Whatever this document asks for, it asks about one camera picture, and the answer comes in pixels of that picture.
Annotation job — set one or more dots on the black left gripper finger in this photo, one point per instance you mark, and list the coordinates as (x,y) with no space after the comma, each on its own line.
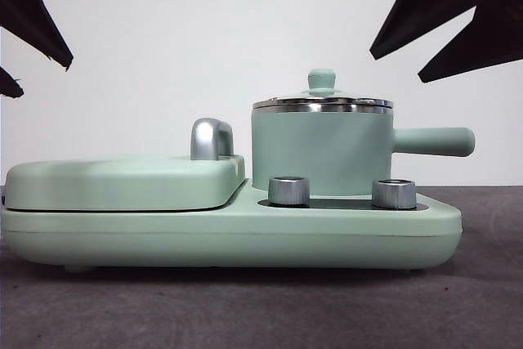
(28,10)
(10,85)

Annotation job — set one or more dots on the glass lid with green knob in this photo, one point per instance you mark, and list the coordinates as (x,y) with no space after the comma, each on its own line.
(321,79)

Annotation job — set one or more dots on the mint green steamer pot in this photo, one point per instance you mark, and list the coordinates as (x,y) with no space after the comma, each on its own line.
(323,148)

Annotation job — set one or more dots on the mint green hinged griddle cover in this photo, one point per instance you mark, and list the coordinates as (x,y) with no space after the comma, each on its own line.
(122,181)

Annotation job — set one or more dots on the silver control dial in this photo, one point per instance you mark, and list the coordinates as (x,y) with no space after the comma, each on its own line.
(393,193)
(288,191)

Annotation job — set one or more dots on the mint green cooker base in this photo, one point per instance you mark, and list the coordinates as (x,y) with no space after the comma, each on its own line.
(286,238)

